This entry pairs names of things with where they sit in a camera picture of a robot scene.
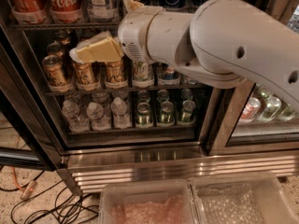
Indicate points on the right clear plastic bin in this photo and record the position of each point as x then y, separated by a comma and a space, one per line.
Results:
250, 198

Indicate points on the front middle gold can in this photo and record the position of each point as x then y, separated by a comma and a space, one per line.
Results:
86, 79

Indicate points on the left Red Bull can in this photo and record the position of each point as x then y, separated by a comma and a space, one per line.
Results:
167, 75

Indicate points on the right green can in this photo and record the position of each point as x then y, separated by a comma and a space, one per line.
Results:
186, 113

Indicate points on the clear plastic bin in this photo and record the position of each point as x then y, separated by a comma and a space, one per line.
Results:
152, 202
250, 198

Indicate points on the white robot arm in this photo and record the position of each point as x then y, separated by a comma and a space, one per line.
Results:
221, 44

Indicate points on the gold can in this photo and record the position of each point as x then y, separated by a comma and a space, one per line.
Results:
58, 74
86, 79
116, 75

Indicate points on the right water bottle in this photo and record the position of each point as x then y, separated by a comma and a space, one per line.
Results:
121, 115

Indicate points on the left red Coca-Cola bottle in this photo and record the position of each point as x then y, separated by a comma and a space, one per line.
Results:
30, 11

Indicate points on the right red Coca-Cola bottle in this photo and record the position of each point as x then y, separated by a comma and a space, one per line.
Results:
65, 11

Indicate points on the green white Mist can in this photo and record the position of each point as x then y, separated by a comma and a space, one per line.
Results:
142, 75

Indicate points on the left water bottle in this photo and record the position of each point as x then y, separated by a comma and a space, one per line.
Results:
77, 122

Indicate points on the stainless steel fridge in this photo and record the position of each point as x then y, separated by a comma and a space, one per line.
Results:
215, 143

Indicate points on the water bottle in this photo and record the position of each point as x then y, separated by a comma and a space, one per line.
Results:
98, 117
121, 115
77, 122

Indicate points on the red can behind glass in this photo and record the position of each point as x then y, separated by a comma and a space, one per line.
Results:
250, 110

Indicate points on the middle green can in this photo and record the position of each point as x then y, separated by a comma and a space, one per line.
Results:
166, 114

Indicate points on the open glass fridge door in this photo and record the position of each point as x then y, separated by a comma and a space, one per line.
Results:
19, 106

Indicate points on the left clear plastic bin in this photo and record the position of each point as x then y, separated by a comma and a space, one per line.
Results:
152, 202

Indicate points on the left green can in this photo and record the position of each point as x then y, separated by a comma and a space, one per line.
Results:
143, 117

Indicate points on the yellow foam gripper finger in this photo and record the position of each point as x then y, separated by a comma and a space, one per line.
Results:
103, 48
132, 6

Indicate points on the middle water bottle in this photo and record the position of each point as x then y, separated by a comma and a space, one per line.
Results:
98, 117

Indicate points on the front left gold can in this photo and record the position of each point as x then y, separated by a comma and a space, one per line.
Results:
58, 74

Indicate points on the red coca-cola bottle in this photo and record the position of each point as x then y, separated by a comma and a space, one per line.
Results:
30, 11
65, 11

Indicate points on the front right gold can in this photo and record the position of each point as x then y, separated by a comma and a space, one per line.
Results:
116, 75

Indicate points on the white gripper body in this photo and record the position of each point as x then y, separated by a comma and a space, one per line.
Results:
135, 34

